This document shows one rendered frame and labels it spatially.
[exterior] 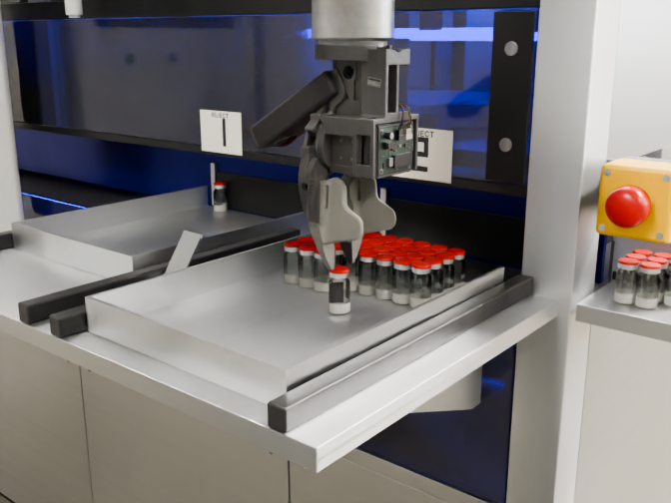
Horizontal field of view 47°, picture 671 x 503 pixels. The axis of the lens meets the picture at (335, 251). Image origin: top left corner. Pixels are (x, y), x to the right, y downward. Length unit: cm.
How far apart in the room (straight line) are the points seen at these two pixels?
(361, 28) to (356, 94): 6
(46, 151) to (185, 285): 89
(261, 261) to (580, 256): 36
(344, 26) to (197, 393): 33
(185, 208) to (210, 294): 44
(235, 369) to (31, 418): 125
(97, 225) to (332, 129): 55
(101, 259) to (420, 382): 45
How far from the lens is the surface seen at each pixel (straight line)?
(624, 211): 77
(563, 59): 82
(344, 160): 71
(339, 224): 72
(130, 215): 120
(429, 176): 91
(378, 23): 70
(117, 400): 152
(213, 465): 135
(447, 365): 67
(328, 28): 70
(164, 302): 82
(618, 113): 90
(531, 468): 95
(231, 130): 111
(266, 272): 91
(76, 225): 115
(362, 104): 70
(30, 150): 173
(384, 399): 61
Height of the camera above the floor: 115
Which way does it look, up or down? 16 degrees down
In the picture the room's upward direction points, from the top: straight up
